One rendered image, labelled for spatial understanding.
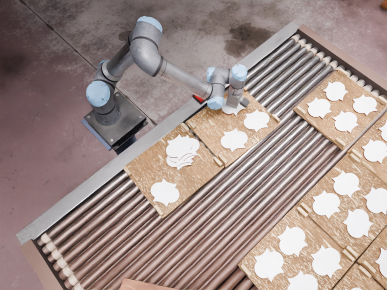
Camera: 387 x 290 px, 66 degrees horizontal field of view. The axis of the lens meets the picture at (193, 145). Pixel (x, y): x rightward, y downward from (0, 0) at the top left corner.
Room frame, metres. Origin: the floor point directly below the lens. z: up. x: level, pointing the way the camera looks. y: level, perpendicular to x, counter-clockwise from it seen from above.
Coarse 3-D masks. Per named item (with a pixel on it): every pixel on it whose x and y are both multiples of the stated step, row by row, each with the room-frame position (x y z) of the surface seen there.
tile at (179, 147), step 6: (180, 138) 0.68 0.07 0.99; (186, 138) 0.68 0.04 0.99; (174, 144) 0.65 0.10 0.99; (180, 144) 0.65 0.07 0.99; (186, 144) 0.64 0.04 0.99; (192, 144) 0.64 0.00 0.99; (168, 150) 0.62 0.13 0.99; (174, 150) 0.61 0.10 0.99; (180, 150) 0.61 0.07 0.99; (186, 150) 0.61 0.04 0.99; (174, 156) 0.58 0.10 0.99; (180, 156) 0.58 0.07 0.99
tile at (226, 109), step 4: (224, 100) 0.93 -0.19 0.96; (224, 104) 0.90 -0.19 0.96; (224, 108) 0.87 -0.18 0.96; (228, 108) 0.87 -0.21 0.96; (232, 108) 0.87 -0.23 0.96; (240, 108) 0.87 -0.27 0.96; (244, 108) 0.87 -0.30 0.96; (224, 112) 0.85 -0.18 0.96; (228, 112) 0.84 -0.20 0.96; (232, 112) 0.84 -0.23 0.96; (236, 112) 0.84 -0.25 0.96
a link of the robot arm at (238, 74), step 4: (240, 64) 0.93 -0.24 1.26; (232, 68) 0.92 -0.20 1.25; (236, 68) 0.90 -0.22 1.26; (240, 68) 0.90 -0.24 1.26; (244, 68) 0.90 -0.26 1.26; (232, 72) 0.89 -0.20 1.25; (236, 72) 0.88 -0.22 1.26; (240, 72) 0.88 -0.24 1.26; (244, 72) 0.88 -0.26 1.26; (232, 76) 0.88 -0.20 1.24; (236, 76) 0.87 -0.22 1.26; (240, 76) 0.86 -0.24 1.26; (244, 76) 0.87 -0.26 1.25; (232, 80) 0.87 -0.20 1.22; (236, 80) 0.86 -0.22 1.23; (240, 80) 0.86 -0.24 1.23; (244, 80) 0.87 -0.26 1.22; (232, 84) 0.87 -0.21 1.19; (236, 84) 0.86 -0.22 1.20; (240, 84) 0.86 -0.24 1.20; (244, 84) 0.88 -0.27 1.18; (236, 88) 0.86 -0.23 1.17; (240, 88) 0.86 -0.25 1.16
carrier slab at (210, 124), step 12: (204, 108) 0.89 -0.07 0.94; (252, 108) 0.88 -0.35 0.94; (264, 108) 0.87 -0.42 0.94; (192, 120) 0.82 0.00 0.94; (204, 120) 0.81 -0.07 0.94; (216, 120) 0.81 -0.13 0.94; (228, 120) 0.81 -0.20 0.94; (240, 120) 0.80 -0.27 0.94; (204, 132) 0.74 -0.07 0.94; (216, 132) 0.73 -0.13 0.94; (252, 132) 0.72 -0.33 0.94; (264, 132) 0.72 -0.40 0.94; (216, 144) 0.66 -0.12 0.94; (252, 144) 0.65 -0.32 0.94; (216, 156) 0.59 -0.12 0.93; (228, 156) 0.59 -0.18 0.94; (240, 156) 0.59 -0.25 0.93
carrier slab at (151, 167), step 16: (176, 128) 0.77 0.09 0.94; (160, 144) 0.68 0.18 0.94; (144, 160) 0.59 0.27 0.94; (160, 160) 0.58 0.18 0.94; (192, 160) 0.58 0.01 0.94; (208, 160) 0.57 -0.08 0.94; (144, 176) 0.50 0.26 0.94; (160, 176) 0.49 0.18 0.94; (176, 176) 0.49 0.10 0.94; (192, 176) 0.49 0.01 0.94; (208, 176) 0.48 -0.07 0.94; (144, 192) 0.41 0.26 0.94; (192, 192) 0.40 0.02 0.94; (160, 208) 0.33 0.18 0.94
